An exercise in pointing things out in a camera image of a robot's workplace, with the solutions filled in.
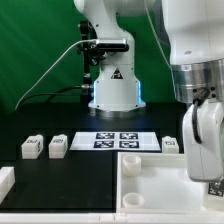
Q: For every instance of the paper sheet with tags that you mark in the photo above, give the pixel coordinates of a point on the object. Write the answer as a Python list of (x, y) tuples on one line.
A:
[(126, 141)]

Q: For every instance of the white square tabletop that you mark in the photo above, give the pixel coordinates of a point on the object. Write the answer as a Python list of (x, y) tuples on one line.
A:
[(157, 183)]

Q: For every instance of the white front rail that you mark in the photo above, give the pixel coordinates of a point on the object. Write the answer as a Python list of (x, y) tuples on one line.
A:
[(111, 219)]

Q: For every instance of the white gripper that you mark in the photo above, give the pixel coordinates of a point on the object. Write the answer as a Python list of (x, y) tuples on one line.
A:
[(205, 161)]

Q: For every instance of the white obstacle left piece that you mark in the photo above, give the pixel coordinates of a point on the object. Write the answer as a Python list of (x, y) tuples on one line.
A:
[(7, 180)]

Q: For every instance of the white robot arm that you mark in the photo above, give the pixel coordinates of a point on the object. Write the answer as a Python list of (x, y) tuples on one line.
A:
[(195, 31)]

